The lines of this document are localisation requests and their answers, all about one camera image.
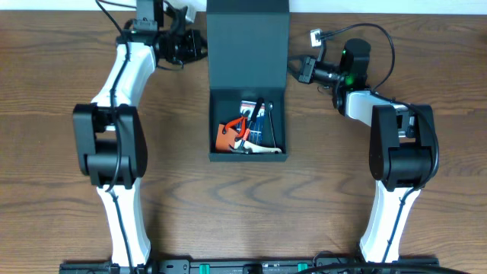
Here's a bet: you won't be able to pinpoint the dark green box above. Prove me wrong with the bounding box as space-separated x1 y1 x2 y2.
206 0 290 162

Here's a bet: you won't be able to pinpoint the blue screwdriver set case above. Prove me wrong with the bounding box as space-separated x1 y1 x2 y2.
240 100 266 145

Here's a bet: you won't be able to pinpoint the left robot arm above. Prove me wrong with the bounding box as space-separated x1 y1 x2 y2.
72 24 207 273

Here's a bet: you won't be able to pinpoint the red handled pliers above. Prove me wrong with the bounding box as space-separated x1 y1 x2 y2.
221 110 250 139

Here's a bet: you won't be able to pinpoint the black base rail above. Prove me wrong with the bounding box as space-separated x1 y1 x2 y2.
59 256 441 274

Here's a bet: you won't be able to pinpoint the small black claw hammer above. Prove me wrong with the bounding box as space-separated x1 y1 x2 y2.
228 97 266 155

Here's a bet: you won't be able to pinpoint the silver combination wrench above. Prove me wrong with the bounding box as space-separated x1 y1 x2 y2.
268 101 277 148

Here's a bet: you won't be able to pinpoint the orange scraper wooden handle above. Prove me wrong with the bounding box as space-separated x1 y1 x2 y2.
215 122 283 155

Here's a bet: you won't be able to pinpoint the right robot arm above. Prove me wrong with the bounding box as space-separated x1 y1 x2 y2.
288 38 439 263

